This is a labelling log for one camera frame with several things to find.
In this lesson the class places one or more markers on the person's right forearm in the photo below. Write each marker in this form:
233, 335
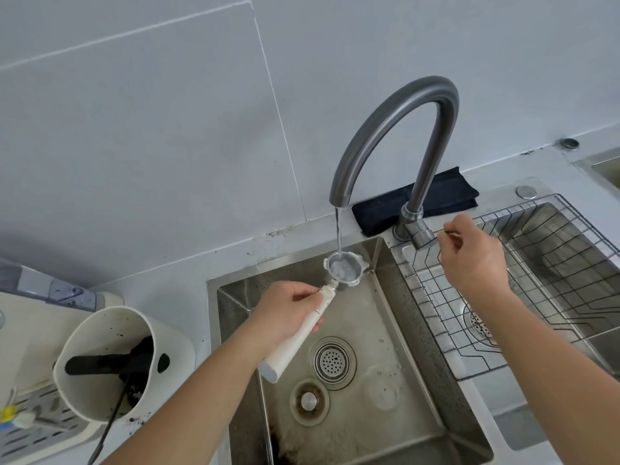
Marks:
557, 377

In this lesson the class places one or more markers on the person's right hand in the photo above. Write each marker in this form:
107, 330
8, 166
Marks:
479, 266

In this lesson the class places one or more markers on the round dark countertop cap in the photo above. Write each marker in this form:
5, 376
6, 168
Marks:
570, 143

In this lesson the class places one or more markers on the grey curved faucet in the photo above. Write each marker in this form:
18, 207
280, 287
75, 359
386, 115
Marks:
411, 94

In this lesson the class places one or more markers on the dark folded cloth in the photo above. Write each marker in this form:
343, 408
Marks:
378, 215

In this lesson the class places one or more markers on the white knock box bucket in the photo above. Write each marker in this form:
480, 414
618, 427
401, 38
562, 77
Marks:
179, 353

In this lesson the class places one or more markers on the round steel drain strainer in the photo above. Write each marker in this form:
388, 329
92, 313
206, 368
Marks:
477, 329
332, 364

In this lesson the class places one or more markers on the small steel sink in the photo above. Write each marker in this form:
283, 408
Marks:
608, 164

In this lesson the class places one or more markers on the stainless steel double sink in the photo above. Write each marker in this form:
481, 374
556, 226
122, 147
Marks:
387, 324

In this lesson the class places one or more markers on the person's left forearm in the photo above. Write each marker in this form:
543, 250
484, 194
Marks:
194, 411

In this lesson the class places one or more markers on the round cream sink plug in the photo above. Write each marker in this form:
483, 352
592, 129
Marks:
310, 402

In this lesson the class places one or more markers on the person's left hand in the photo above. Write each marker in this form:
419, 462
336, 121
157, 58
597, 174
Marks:
281, 314

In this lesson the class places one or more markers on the round silver countertop cap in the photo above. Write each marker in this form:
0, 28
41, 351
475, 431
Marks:
526, 192

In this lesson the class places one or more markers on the cream espresso machine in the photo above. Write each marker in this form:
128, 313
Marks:
29, 343

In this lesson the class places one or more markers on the black long spoon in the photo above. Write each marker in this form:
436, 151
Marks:
110, 421

